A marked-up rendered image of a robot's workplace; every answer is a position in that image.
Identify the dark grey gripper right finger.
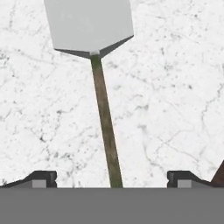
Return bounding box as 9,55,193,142
166,171,215,189

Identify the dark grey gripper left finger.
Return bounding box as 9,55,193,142
0,171,58,189

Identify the dark brown object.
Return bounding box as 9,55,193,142
210,159,224,188

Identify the grey spatula with wooden handle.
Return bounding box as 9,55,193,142
43,0,135,189

